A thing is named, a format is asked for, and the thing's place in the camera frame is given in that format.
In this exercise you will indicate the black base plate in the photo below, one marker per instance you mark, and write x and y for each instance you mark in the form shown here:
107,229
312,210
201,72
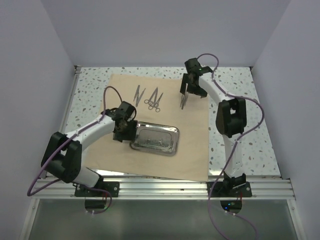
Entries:
102,189
221,191

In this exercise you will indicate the beige cloth wrap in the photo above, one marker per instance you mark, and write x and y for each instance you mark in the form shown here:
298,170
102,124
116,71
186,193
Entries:
191,159

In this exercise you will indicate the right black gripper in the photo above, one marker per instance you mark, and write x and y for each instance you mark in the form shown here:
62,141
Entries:
199,91

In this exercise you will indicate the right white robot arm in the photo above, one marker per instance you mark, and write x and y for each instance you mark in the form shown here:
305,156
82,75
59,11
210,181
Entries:
231,117

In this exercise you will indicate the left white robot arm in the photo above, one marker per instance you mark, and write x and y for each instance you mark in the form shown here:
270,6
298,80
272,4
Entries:
63,155

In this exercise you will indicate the steel scalpel handle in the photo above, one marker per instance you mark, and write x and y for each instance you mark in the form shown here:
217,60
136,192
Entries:
141,94
137,96

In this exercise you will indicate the steel surgical scissors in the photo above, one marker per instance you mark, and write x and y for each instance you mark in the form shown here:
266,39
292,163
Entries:
153,98

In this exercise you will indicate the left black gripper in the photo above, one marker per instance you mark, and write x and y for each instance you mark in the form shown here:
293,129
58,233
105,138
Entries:
130,135

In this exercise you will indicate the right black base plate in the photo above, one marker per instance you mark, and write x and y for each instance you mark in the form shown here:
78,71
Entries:
221,191

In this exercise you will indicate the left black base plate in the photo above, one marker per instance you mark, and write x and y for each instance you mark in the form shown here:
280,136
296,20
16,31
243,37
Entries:
102,189

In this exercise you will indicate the small steel scissors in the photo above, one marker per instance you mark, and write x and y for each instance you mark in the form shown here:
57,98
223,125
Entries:
156,105

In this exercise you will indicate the aluminium mounting rail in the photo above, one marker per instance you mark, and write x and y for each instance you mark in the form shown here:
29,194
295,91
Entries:
146,188

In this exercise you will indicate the steel instrument tray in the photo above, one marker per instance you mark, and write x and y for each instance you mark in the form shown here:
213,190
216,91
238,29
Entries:
156,139

